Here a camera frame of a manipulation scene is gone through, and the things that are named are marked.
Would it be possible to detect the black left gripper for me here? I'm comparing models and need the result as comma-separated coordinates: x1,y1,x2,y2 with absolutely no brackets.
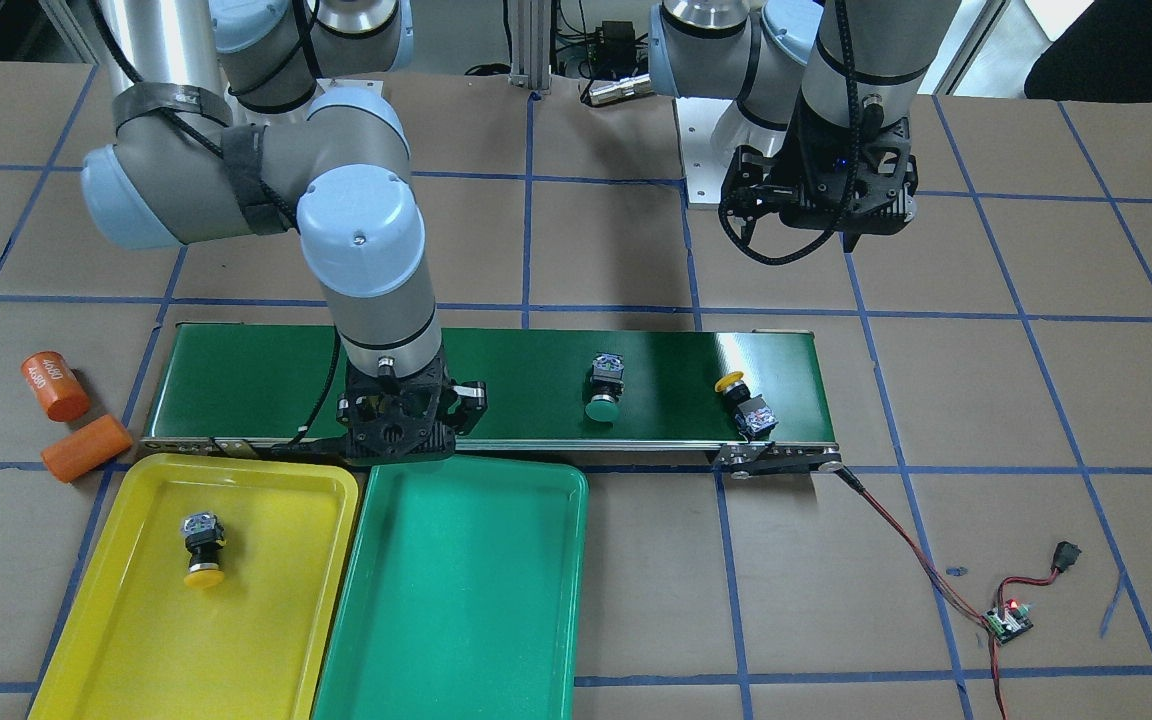
719,100,919,255

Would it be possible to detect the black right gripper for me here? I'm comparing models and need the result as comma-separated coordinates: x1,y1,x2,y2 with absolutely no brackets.
334,356,488,468

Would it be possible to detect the green push button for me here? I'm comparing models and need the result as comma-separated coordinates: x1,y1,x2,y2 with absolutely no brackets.
584,354,626,424

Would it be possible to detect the yellow push button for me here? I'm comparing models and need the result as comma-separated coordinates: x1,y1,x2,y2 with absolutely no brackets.
180,511,227,589
714,372,780,441

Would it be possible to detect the orange cylinder with 4680 print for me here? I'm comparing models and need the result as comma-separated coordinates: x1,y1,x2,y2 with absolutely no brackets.
20,351,91,423

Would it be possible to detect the robot left arm silver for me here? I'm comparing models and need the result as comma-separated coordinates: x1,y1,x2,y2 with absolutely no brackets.
647,1,958,266

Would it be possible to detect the green conveyor belt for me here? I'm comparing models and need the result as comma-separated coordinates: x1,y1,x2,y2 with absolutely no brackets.
141,323,841,473

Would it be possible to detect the green plastic tray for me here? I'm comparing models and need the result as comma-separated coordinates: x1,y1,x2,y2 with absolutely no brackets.
314,455,588,719

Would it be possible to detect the yellow plastic tray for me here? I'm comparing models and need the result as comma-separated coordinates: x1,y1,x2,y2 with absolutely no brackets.
29,454,361,719

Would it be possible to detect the small controller circuit board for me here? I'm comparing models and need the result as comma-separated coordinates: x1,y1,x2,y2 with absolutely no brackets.
984,597,1034,644

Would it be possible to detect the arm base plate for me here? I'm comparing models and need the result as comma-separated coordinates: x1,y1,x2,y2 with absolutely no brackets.
675,97,735,210

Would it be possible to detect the red black power wire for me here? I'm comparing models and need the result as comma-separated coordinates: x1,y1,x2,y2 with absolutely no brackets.
836,468,1067,720

